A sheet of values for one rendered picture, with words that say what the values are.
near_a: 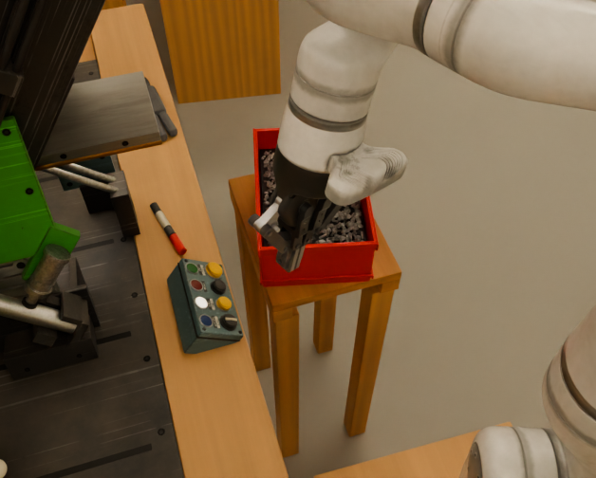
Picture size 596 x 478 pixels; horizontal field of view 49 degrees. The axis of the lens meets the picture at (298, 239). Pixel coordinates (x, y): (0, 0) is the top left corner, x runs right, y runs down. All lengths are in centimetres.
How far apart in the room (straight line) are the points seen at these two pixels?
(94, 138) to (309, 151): 55
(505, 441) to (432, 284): 160
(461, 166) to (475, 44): 222
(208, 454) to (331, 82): 62
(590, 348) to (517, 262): 192
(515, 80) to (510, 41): 2
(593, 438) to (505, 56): 27
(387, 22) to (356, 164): 15
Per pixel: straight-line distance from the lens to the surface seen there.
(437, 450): 106
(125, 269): 117
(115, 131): 107
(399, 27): 47
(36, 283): 100
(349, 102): 54
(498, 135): 281
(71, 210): 129
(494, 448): 68
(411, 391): 204
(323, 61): 53
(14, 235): 99
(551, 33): 42
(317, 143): 56
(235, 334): 105
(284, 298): 122
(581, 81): 42
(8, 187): 95
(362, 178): 55
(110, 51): 164
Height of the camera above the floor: 182
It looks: 52 degrees down
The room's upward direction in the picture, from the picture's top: straight up
